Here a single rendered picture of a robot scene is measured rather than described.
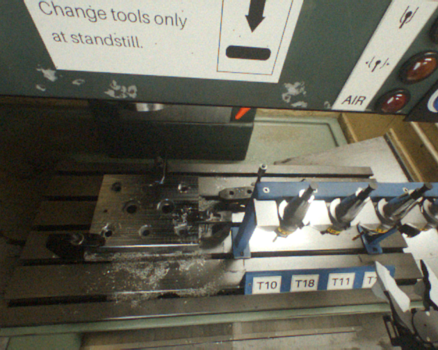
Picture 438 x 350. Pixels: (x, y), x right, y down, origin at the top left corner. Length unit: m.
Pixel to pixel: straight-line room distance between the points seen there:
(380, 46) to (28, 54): 0.23
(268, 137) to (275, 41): 1.38
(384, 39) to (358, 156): 1.18
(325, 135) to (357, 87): 1.50
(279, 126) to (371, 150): 0.55
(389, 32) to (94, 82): 0.21
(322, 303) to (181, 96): 0.75
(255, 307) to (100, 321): 0.41
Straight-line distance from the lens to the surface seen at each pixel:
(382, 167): 1.36
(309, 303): 0.84
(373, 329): 1.13
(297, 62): 0.20
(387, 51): 0.23
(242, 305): 0.79
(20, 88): 0.25
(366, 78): 0.23
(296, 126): 1.69
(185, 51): 0.19
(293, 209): 0.50
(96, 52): 0.20
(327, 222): 0.56
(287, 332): 0.96
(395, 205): 0.61
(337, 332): 1.06
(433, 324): 0.63
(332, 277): 0.83
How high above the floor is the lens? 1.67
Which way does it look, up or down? 54 degrees down
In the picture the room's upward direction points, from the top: 12 degrees clockwise
